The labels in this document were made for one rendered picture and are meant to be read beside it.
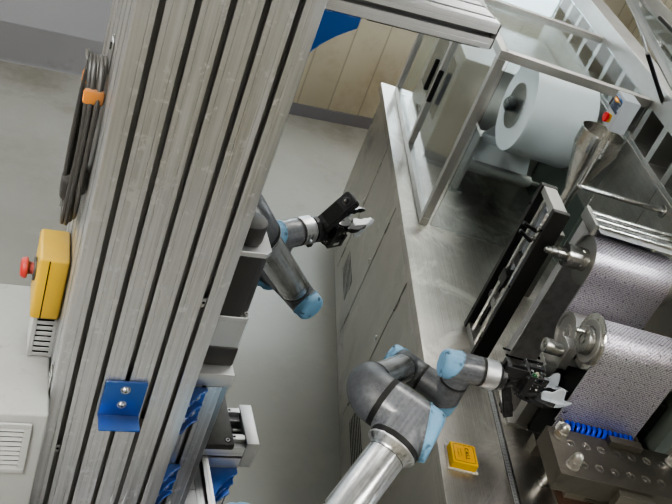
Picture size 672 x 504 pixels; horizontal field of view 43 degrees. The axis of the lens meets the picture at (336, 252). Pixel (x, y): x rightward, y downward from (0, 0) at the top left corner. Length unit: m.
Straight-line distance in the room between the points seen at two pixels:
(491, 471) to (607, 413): 0.35
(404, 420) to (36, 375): 0.73
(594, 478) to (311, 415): 1.53
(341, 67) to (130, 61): 4.49
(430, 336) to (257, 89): 1.50
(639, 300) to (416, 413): 0.89
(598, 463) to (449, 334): 0.63
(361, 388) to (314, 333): 2.06
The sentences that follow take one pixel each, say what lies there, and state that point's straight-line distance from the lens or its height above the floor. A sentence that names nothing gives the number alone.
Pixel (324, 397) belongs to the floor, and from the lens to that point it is 3.61.
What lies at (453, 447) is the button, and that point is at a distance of 2.26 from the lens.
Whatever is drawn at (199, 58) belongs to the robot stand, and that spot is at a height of 1.90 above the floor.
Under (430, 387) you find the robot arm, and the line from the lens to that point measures 2.22.
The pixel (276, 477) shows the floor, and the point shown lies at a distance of 3.24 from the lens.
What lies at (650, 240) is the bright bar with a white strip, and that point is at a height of 1.45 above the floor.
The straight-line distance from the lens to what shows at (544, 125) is 3.03.
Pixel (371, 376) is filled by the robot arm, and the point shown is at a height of 1.22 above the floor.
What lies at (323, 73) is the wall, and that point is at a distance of 5.64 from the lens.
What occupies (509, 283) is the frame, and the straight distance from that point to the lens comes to 2.52.
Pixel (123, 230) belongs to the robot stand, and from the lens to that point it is 1.35.
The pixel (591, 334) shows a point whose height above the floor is 1.28.
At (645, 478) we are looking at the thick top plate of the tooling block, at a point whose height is 1.03.
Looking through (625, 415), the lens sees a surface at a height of 1.09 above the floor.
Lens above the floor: 2.37
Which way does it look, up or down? 32 degrees down
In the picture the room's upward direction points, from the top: 23 degrees clockwise
